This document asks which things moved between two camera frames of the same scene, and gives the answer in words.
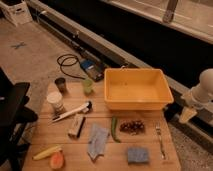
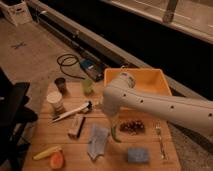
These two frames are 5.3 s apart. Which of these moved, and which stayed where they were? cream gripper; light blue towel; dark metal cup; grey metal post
Moved: cream gripper
Stayed: grey metal post; light blue towel; dark metal cup
